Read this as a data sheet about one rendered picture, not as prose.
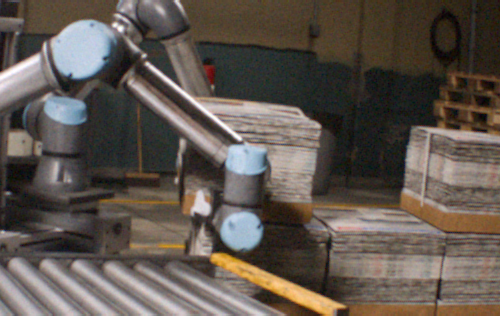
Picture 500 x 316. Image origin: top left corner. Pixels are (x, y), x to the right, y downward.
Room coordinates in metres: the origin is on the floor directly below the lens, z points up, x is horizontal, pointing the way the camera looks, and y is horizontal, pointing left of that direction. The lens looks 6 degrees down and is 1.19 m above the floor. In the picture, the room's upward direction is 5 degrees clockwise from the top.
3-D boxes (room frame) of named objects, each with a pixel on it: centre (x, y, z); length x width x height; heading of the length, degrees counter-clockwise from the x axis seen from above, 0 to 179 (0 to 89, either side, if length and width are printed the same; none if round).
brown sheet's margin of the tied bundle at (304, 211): (2.33, 0.02, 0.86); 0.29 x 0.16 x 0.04; 97
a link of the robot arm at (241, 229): (1.92, 0.02, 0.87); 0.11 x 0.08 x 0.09; 10
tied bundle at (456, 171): (2.54, -0.56, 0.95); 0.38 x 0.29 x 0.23; 10
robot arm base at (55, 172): (2.56, 0.51, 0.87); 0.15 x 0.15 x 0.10
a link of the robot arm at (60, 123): (2.56, 0.51, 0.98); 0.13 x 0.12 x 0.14; 34
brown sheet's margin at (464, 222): (2.54, -0.56, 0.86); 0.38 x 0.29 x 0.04; 10
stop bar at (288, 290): (1.73, -0.05, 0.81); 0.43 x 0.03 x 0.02; 30
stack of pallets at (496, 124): (9.09, -2.33, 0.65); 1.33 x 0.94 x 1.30; 124
